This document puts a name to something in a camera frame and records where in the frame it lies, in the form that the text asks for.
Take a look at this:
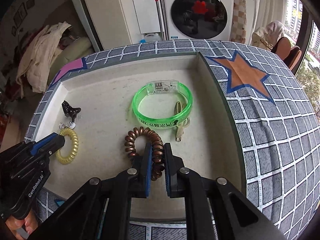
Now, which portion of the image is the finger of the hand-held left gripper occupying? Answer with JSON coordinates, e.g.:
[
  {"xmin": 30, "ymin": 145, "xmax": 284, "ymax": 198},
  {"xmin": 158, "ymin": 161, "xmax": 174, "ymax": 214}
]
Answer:
[
  {"xmin": 30, "ymin": 132, "xmax": 66, "ymax": 153},
  {"xmin": 37, "ymin": 142, "xmax": 65, "ymax": 159}
]

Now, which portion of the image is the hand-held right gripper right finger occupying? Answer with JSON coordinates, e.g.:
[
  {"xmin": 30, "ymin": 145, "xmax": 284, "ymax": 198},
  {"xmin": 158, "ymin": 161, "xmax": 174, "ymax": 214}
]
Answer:
[{"xmin": 163, "ymin": 142, "xmax": 288, "ymax": 240}]

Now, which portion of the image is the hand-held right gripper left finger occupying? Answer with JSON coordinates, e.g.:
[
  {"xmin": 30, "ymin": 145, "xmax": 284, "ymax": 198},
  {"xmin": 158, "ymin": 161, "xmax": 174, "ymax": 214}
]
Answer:
[{"xmin": 32, "ymin": 141, "xmax": 154, "ymax": 240}]

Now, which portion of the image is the yellow spiral bracelet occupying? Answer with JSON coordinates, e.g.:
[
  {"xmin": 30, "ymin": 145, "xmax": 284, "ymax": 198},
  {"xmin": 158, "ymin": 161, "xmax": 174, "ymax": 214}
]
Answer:
[{"xmin": 55, "ymin": 121, "xmax": 79, "ymax": 165}]

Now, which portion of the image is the copper brown spiral bracelet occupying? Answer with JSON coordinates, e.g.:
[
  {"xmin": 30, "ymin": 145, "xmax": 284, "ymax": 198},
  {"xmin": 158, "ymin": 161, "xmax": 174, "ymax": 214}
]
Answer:
[{"xmin": 124, "ymin": 127, "xmax": 165, "ymax": 182}]

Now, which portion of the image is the black hair clip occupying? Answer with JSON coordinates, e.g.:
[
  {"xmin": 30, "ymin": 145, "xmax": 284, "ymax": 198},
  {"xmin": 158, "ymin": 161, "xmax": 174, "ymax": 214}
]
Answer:
[{"xmin": 61, "ymin": 100, "xmax": 82, "ymax": 117}]

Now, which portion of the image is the green translucent bracelet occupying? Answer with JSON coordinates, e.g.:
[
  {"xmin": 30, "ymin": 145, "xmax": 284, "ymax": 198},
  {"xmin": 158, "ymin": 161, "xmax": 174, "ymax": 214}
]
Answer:
[{"xmin": 132, "ymin": 80, "xmax": 193, "ymax": 128}]

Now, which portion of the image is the beige cord bracelet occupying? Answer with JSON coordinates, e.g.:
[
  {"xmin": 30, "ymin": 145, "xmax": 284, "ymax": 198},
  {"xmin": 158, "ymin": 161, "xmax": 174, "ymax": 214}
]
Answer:
[{"xmin": 174, "ymin": 101, "xmax": 191, "ymax": 143}]

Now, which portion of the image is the grey tray with cream lining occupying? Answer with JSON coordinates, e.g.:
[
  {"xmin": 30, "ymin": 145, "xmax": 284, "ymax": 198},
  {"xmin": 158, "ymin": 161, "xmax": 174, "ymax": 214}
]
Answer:
[{"xmin": 24, "ymin": 52, "xmax": 248, "ymax": 224}]

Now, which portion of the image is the person's left hand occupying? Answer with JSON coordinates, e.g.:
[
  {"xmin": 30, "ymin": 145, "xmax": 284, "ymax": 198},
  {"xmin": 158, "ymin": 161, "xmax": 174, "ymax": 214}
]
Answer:
[{"xmin": 4, "ymin": 211, "xmax": 39, "ymax": 240}]

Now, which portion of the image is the beige jacket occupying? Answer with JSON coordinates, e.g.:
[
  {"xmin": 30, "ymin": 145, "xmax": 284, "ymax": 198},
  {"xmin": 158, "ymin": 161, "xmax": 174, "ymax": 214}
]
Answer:
[{"xmin": 15, "ymin": 22, "xmax": 73, "ymax": 98}]

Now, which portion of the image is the green sofa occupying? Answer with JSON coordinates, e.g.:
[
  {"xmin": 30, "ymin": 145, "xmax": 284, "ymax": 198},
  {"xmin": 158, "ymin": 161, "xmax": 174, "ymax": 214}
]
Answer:
[{"xmin": 49, "ymin": 36, "xmax": 94, "ymax": 80}]

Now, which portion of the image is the grey checkered star tablecloth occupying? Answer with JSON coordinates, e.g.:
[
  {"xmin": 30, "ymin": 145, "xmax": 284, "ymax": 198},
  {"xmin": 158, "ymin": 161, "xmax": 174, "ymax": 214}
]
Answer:
[{"xmin": 24, "ymin": 39, "xmax": 320, "ymax": 240}]

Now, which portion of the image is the white plastic jug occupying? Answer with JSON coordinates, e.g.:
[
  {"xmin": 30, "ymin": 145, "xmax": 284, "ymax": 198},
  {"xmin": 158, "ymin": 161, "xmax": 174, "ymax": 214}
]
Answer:
[{"xmin": 140, "ymin": 32, "xmax": 160, "ymax": 44}]

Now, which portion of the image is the white washing machine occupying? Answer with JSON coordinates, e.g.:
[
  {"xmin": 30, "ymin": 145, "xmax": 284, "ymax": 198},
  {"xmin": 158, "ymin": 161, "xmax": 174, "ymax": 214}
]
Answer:
[{"xmin": 161, "ymin": 0, "xmax": 234, "ymax": 40}]

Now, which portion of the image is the white cabinet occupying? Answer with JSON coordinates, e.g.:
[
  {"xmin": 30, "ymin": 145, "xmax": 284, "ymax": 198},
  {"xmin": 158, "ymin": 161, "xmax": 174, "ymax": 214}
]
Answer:
[{"xmin": 77, "ymin": 0, "xmax": 165, "ymax": 52}]

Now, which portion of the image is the orange chair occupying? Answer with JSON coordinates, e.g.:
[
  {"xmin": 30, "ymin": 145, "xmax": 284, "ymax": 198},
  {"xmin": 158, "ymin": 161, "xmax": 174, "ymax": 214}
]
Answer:
[
  {"xmin": 271, "ymin": 37, "xmax": 292, "ymax": 58},
  {"xmin": 282, "ymin": 46, "xmax": 302, "ymax": 70}
]

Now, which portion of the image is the checkered folded mat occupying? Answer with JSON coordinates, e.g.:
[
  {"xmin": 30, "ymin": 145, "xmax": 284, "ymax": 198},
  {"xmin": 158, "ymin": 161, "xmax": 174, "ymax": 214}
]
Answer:
[{"xmin": 231, "ymin": 0, "xmax": 247, "ymax": 43}]

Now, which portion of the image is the beige garment on chair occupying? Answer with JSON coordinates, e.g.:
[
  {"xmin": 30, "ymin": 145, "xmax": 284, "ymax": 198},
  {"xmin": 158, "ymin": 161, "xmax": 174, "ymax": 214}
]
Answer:
[{"xmin": 251, "ymin": 21, "xmax": 285, "ymax": 50}]

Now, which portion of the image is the large picture frame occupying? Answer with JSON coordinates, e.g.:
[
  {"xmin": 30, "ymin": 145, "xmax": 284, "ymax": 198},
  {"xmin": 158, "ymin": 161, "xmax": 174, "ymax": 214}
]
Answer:
[{"xmin": 12, "ymin": 4, "xmax": 27, "ymax": 28}]

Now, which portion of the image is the red-handled mop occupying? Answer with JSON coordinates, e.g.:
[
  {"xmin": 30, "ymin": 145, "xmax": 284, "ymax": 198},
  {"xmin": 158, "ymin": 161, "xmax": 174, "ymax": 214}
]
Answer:
[{"xmin": 142, "ymin": 0, "xmax": 169, "ymax": 40}]

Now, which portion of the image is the black window frame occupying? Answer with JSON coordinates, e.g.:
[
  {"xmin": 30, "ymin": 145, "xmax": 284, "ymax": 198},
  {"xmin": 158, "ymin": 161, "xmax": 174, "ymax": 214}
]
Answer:
[{"xmin": 295, "ymin": 5, "xmax": 315, "ymax": 78}]

